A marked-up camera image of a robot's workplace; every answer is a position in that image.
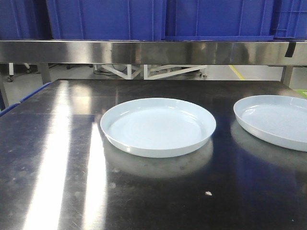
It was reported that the light blue plate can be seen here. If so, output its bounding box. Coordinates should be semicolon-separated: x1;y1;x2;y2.
100;98;216;158
233;95;307;152

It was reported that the blue plastic crate middle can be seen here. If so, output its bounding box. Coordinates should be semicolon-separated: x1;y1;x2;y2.
165;0;274;41

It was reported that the blue plastic crate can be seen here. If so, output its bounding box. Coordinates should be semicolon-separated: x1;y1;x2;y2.
46;0;166;41
271;0;307;40
165;0;274;41

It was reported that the blue plastic crate left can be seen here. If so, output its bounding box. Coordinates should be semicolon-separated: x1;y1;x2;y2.
46;0;166;41

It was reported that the black tape strip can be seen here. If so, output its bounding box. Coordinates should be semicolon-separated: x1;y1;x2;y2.
284;42;296;58

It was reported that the blue plastic crate right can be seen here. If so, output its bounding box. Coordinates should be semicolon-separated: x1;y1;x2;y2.
271;0;307;40

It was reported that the white metal frame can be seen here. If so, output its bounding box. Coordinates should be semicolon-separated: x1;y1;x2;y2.
94;64;208;80

